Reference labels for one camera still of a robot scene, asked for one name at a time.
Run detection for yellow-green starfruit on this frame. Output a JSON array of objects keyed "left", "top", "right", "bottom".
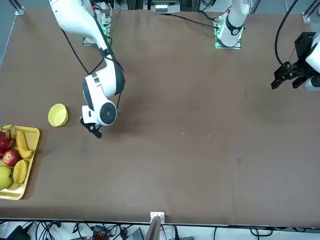
[{"left": 12, "top": 159, "right": 30, "bottom": 185}]

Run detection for red apple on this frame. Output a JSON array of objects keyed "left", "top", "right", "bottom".
[{"left": 2, "top": 149, "right": 21, "bottom": 167}]

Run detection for yellow banana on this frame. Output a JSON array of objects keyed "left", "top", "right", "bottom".
[{"left": 15, "top": 129, "right": 36, "bottom": 159}]

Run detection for black power adapter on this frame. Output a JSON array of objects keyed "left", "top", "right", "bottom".
[{"left": 3, "top": 224, "right": 32, "bottom": 240}]

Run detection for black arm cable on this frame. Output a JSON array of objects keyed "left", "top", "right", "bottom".
[
  {"left": 274, "top": 0, "right": 300, "bottom": 66},
  {"left": 60, "top": 27, "right": 125, "bottom": 110}
]

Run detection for black left base cable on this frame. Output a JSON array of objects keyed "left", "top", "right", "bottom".
[{"left": 156, "top": 11, "right": 216, "bottom": 29}]

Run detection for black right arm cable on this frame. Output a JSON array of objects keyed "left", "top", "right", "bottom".
[{"left": 60, "top": 27, "right": 125, "bottom": 110}]

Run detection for yellow bowl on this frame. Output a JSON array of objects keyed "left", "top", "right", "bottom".
[{"left": 47, "top": 103, "right": 70, "bottom": 128}]

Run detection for black power strip orange switches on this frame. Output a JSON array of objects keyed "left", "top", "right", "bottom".
[{"left": 91, "top": 224, "right": 112, "bottom": 240}]

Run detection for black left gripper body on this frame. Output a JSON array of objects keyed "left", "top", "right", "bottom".
[{"left": 294, "top": 31, "right": 316, "bottom": 72}]

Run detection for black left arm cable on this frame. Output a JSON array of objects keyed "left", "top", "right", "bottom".
[{"left": 274, "top": 0, "right": 300, "bottom": 66}]

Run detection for yellow-green mango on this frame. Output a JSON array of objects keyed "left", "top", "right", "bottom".
[{"left": 0, "top": 165, "right": 14, "bottom": 191}]

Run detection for aluminium camera post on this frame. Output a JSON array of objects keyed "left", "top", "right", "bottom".
[{"left": 145, "top": 211, "right": 166, "bottom": 240}]

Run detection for aluminium frame rail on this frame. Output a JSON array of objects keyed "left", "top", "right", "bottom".
[
  {"left": 301, "top": 0, "right": 320, "bottom": 23},
  {"left": 9, "top": 0, "right": 26, "bottom": 16}
]

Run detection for yellow plastic tray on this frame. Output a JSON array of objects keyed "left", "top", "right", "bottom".
[{"left": 0, "top": 124, "right": 41, "bottom": 201}]

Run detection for red dragon fruit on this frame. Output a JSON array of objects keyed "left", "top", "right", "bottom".
[{"left": 0, "top": 124, "right": 16, "bottom": 157}]

